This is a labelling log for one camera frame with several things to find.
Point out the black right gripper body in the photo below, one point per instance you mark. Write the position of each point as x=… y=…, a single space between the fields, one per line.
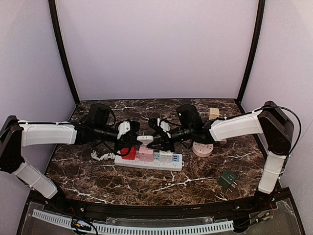
x=165 y=140

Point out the beige cube adapter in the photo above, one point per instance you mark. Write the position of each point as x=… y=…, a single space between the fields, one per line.
x=214 y=113

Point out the black right corner post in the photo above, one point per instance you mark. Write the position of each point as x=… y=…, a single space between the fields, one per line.
x=253 y=49

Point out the white power strip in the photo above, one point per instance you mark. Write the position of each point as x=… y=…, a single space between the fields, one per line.
x=176 y=165

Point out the small white adapter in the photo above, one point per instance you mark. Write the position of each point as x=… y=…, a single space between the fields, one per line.
x=145 y=139

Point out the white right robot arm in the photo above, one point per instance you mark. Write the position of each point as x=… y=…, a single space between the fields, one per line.
x=270 y=120

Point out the dark green cube adapter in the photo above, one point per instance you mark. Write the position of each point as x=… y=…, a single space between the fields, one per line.
x=227 y=179

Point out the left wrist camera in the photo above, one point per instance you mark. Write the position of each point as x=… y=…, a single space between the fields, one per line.
x=127 y=127

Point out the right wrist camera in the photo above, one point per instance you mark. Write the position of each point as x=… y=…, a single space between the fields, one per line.
x=160 y=126

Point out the white cube tiger adapter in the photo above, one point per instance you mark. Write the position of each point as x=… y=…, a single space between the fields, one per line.
x=165 y=156

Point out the black corner frame post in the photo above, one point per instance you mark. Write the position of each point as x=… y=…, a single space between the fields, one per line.
x=62 y=51

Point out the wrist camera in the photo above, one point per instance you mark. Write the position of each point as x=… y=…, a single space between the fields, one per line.
x=127 y=127
x=160 y=126

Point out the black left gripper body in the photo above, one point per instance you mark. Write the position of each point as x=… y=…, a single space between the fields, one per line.
x=123 y=141

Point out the black front frame rail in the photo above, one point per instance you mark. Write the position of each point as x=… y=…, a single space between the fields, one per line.
x=233 y=209

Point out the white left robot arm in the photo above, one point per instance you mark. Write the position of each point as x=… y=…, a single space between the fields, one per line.
x=26 y=146

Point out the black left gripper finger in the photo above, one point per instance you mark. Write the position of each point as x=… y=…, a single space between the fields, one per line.
x=126 y=142
x=118 y=148

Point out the pink round socket hub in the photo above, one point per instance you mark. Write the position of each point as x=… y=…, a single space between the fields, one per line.
x=202 y=150

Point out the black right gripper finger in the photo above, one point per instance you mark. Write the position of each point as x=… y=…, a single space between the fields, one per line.
x=158 y=136
x=162 y=145

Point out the pink cube socket adapter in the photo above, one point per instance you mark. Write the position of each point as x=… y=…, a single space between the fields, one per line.
x=146 y=154

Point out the red cube socket adapter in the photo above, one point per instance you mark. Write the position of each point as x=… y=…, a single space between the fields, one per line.
x=128 y=154

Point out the light blue cable duct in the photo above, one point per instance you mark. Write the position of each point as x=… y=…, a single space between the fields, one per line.
x=123 y=226

